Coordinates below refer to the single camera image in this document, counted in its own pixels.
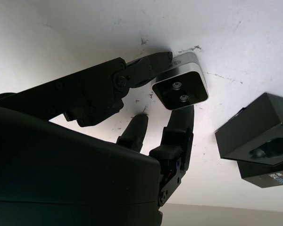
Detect black RealSense box lid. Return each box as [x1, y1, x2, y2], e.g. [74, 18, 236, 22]
[235, 159, 283, 189]

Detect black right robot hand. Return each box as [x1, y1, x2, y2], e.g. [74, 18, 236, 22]
[0, 51, 195, 226]

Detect black camera box base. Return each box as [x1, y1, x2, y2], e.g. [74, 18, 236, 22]
[214, 92, 283, 167]

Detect silver square depth camera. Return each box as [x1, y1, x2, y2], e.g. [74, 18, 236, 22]
[151, 52, 209, 111]

